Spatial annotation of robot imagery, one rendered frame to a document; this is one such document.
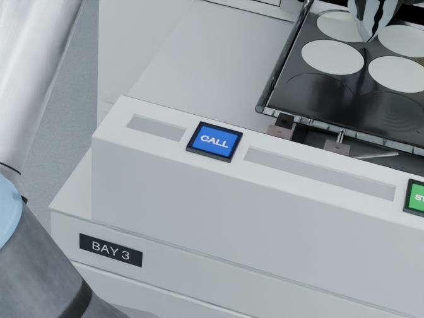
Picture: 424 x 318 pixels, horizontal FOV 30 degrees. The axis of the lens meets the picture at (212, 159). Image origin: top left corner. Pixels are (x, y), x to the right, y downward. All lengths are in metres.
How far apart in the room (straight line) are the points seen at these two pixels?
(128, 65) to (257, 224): 0.79
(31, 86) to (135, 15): 0.83
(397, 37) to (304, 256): 0.52
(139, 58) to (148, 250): 0.69
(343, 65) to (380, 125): 0.15
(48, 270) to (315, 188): 0.38
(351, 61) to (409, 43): 0.13
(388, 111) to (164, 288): 0.41
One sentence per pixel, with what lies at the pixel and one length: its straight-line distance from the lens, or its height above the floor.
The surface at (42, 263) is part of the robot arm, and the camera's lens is 0.64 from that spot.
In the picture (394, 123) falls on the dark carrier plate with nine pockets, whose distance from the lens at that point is 1.16.
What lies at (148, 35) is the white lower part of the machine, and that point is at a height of 0.71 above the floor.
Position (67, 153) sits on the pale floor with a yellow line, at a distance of 2.42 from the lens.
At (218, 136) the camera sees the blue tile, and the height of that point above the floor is 0.96.
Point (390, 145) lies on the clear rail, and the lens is 1.12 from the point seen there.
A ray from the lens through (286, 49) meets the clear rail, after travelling 1.26.
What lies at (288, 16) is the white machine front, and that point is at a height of 0.83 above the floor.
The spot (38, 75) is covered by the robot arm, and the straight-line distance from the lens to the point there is 0.80.
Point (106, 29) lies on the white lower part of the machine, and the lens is 1.65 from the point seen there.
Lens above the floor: 1.55
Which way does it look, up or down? 40 degrees down
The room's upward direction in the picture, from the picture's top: 8 degrees clockwise
